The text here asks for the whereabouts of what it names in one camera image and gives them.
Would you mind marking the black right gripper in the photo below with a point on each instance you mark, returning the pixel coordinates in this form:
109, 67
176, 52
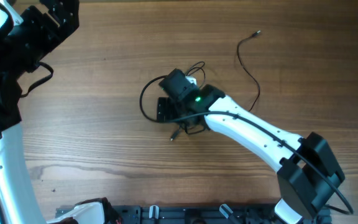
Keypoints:
163, 109

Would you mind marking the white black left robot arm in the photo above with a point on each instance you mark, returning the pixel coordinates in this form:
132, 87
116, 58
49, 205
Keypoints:
25, 39

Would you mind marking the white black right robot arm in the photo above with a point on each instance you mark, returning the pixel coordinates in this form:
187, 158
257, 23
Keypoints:
307, 170

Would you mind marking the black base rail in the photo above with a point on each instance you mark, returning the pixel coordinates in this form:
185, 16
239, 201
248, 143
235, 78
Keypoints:
248, 214

